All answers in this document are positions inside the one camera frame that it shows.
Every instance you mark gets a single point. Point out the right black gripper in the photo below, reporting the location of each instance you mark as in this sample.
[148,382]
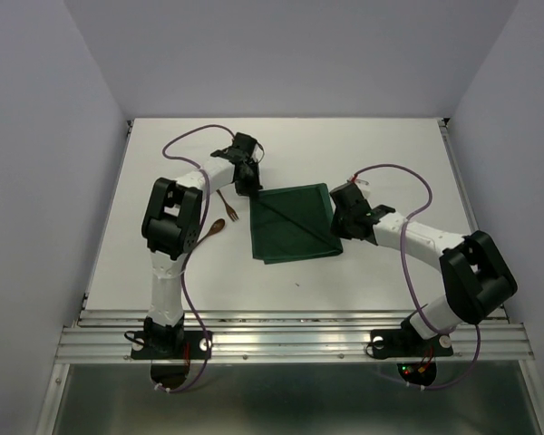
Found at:
[341,232]

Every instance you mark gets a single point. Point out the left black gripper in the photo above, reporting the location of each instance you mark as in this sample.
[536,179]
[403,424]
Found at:
[254,187]

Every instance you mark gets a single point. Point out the brown wooden spoon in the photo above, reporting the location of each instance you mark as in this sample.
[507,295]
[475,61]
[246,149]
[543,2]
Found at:
[216,227]

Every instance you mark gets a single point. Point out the dark green cloth napkin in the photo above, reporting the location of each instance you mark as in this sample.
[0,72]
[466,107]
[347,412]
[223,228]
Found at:
[293,224]

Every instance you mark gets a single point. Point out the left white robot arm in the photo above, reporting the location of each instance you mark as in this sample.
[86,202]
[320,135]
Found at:
[173,219]

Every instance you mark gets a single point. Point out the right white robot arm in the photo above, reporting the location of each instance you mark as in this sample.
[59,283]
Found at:
[475,276]

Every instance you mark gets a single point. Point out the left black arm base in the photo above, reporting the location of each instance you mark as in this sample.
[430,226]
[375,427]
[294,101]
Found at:
[162,343]

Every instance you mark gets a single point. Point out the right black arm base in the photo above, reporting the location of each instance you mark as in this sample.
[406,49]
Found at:
[404,342]

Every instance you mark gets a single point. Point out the brown wooden fork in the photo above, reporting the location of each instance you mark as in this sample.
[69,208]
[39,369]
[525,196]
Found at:
[231,212]

